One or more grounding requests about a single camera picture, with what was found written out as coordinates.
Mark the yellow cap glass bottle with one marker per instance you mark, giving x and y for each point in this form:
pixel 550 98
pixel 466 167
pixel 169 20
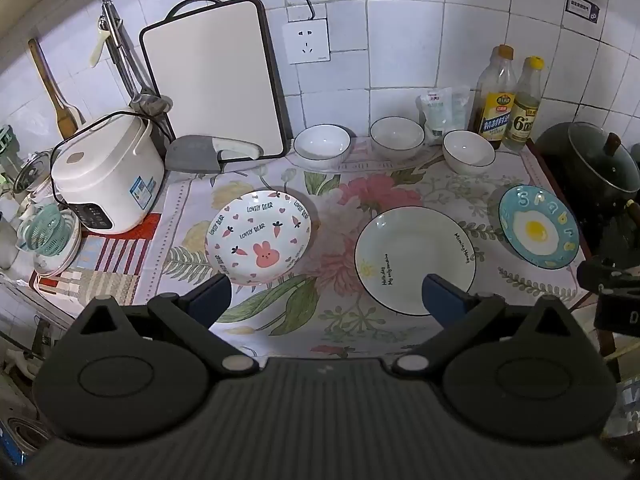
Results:
pixel 524 115

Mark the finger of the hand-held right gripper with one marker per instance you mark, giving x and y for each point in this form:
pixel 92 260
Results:
pixel 600 271

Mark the clear plastic seasoning bag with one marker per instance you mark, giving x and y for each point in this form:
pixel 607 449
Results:
pixel 442 110

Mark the orange cap glass bottle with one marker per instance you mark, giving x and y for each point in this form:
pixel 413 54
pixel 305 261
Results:
pixel 495 105

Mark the stainless steel ladle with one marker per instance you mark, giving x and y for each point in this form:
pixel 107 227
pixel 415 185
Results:
pixel 122 55

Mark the white rice cooker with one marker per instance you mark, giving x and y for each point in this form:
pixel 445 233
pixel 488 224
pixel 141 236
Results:
pixel 107 170

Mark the black cooking pot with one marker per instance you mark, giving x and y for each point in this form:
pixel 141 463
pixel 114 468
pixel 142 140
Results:
pixel 580 180

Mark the blue fried egg print plate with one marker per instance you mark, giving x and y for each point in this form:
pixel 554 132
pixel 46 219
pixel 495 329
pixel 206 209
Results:
pixel 537 227

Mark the glass pot lid brown knob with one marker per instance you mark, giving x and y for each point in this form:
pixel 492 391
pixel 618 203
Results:
pixel 600 160

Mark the floral tablecloth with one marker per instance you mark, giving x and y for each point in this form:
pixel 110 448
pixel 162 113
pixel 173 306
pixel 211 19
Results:
pixel 335 200

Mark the wall sticker label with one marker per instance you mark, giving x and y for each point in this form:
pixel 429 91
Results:
pixel 583 7

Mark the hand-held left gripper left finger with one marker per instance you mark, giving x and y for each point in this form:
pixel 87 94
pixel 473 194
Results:
pixel 212 297

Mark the white plate with sun print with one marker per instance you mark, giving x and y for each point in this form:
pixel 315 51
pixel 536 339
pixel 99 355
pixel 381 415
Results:
pixel 410 250

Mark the white bowl with dark rim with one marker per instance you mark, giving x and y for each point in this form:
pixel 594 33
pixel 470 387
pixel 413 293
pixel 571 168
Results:
pixel 397 134
pixel 321 141
pixel 467 152

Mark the white cutting board black frame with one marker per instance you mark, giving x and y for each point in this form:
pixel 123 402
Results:
pixel 215 80

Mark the white wall socket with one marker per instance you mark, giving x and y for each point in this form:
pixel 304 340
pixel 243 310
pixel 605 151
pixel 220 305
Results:
pixel 306 41

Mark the green plastic strainer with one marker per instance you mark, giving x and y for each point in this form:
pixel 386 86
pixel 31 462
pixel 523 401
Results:
pixel 42 227

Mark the pink bunny print plate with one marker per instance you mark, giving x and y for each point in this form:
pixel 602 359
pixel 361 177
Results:
pixel 257 237

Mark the wooden spatula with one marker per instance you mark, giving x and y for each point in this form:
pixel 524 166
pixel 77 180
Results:
pixel 59 102

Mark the white round container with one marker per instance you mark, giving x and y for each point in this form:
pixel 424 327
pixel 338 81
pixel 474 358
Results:
pixel 60 252

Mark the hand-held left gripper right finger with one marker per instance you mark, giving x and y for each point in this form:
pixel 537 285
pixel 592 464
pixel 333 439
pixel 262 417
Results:
pixel 442 302

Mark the red striped cloth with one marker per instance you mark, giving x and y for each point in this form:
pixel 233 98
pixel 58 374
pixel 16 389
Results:
pixel 117 260

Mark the small glass lid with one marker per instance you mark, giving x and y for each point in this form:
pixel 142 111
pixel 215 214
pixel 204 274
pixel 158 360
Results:
pixel 31 172

